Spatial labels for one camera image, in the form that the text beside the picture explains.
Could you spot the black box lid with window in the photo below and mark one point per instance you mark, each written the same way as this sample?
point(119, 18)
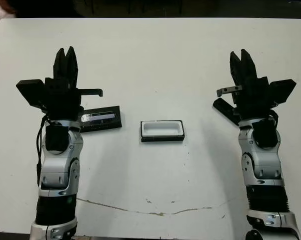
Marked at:
point(108, 122)

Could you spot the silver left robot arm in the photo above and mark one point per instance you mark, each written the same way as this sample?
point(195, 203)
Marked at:
point(55, 165)

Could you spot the black slim camera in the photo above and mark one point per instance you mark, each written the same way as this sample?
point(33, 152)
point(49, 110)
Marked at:
point(221, 106)

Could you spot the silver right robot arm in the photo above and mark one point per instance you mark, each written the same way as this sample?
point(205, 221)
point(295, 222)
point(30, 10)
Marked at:
point(265, 160)

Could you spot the black box base white insert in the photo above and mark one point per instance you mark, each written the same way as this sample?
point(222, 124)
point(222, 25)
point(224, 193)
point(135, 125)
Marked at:
point(163, 138)

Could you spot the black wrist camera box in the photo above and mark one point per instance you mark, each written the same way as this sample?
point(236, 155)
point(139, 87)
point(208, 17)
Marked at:
point(283, 90)
point(30, 91)

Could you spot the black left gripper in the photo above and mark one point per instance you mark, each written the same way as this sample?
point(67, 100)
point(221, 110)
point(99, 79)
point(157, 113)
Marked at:
point(63, 105)

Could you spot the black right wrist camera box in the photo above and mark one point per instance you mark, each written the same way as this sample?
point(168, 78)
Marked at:
point(283, 90)

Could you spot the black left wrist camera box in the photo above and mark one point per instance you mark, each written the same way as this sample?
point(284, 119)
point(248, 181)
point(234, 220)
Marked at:
point(30, 91)

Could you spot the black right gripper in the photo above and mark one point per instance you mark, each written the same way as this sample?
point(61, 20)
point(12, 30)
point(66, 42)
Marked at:
point(253, 100)

